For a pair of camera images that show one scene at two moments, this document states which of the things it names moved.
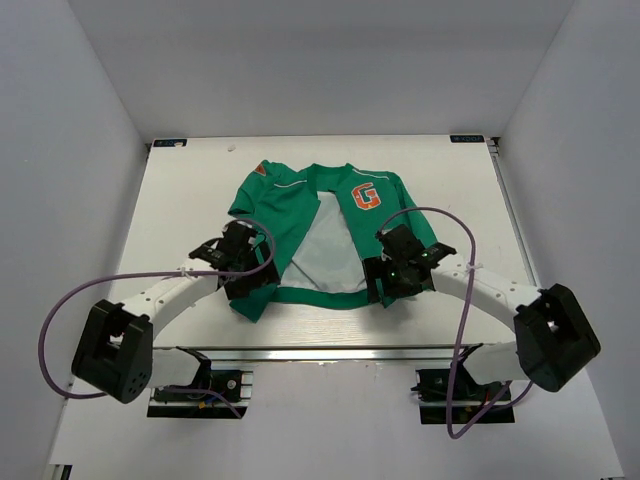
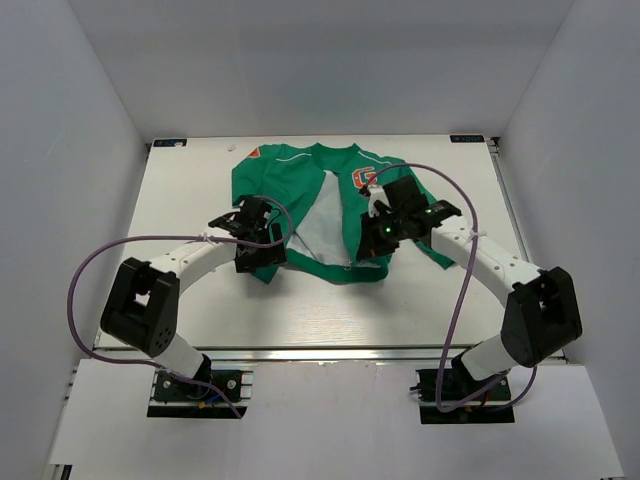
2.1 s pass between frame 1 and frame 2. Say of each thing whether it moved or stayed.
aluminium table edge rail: stayed
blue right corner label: stayed
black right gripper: moved
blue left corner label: stayed
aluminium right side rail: stayed
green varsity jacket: moved
